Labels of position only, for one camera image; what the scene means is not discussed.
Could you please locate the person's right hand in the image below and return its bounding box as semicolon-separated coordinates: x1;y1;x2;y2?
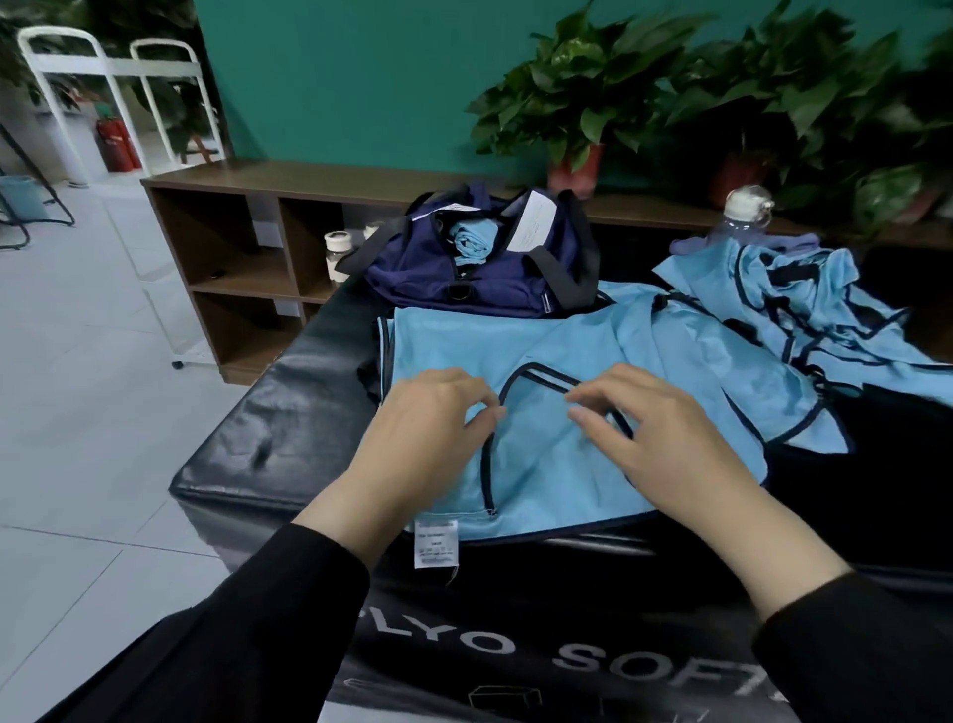
566;364;771;550

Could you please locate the person's left hand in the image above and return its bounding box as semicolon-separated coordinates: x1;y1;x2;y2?
331;369;508;535

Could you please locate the navy blue bag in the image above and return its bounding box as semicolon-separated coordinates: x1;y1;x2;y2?
335;182;605;319

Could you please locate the clear bottle silver cap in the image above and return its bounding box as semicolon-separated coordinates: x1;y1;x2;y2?
722;185;776;237

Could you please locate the person's left forearm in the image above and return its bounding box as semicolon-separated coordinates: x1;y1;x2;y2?
37;499;411;723

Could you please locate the person's right forearm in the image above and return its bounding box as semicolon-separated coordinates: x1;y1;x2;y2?
727;506;953;723

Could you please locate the black leather bench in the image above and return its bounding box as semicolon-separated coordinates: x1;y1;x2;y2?
168;275;953;723

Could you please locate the small white-lidded jar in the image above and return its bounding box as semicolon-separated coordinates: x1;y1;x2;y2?
323;229;356;285

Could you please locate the wooden shelf cabinet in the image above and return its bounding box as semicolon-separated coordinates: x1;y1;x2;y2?
141;161;953;386

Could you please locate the green plant in white pot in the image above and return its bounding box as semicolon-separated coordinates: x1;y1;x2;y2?
849;30;953;240

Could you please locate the green plant in red pot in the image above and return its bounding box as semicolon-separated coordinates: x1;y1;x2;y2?
469;0;709;200
655;0;910;211

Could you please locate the red bottle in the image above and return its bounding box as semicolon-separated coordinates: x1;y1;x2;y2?
93;116;143;173

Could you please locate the teal bucket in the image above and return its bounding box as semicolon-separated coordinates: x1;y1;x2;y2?
0;174;54;225

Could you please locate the white metal rack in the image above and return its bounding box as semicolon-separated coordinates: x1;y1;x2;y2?
0;0;225;166

